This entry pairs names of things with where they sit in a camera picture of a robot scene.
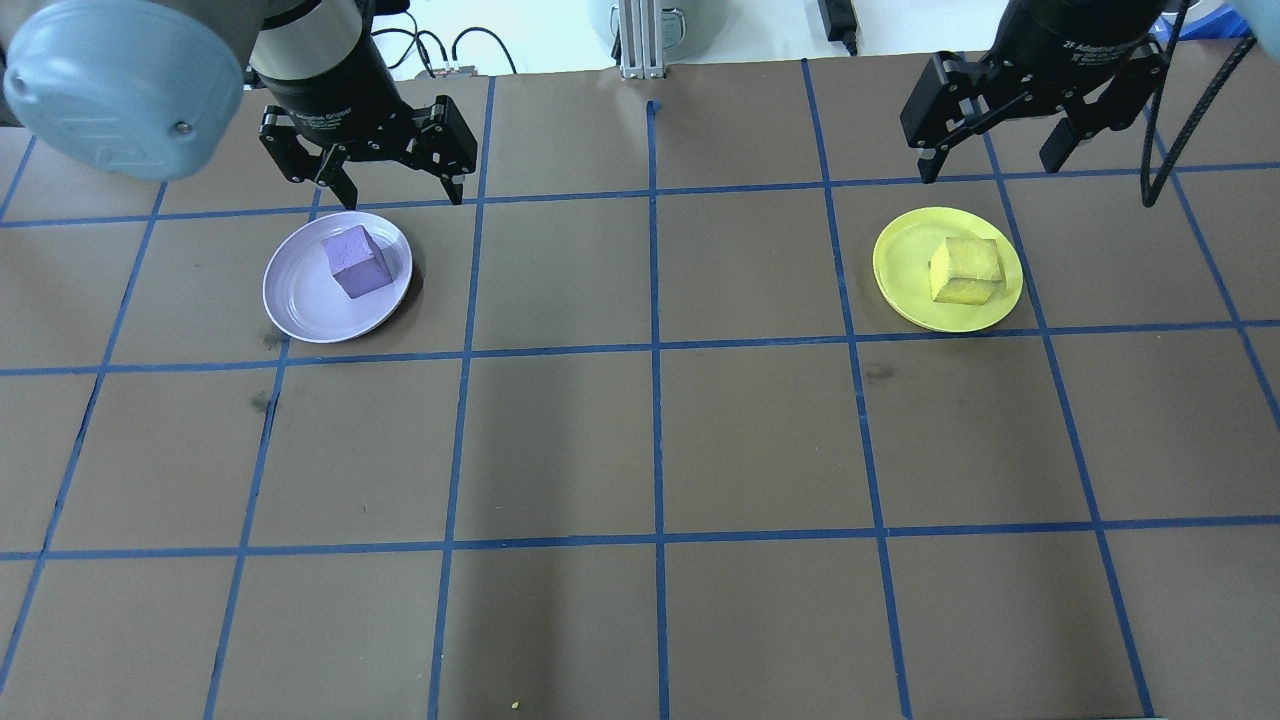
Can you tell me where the blue plastic bin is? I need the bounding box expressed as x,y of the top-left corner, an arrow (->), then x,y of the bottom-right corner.
1175,5 -> 1256,43

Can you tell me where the yellow plate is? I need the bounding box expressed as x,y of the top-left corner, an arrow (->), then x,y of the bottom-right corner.
872,206 -> 1025,333

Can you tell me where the yellow foam block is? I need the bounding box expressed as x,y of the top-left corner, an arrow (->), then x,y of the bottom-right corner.
928,236 -> 1005,306

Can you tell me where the aluminium extrusion post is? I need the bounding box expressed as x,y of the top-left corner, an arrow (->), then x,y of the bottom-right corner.
618,0 -> 668,81

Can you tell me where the purple foam block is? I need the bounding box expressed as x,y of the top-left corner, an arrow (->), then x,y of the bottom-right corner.
321,225 -> 394,300

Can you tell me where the black power adapter with cable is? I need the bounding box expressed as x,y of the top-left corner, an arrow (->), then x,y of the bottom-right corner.
817,0 -> 863,58

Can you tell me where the purple plate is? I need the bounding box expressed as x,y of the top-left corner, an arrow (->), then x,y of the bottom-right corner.
262,210 -> 413,344

